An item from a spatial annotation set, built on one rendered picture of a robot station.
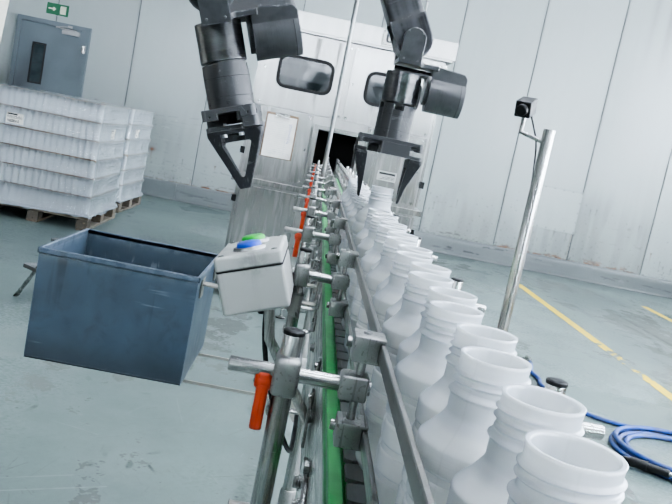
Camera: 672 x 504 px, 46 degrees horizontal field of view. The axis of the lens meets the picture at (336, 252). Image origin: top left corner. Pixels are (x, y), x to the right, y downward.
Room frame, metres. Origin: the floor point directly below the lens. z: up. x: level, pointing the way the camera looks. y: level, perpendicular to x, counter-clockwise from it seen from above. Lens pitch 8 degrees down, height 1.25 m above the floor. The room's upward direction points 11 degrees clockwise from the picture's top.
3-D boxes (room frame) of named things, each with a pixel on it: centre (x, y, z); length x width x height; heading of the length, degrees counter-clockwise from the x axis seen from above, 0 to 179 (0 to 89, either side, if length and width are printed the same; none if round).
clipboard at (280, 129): (5.69, 0.56, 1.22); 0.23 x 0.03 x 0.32; 93
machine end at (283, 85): (6.48, 0.18, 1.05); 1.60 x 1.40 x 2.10; 3
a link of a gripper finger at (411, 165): (1.28, -0.07, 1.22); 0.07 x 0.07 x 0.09; 3
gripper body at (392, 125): (1.28, -0.05, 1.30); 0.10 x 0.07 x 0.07; 93
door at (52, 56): (11.00, 4.39, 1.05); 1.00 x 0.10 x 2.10; 93
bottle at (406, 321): (0.62, -0.08, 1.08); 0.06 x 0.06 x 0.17
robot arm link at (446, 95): (1.28, -0.09, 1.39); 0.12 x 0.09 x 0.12; 93
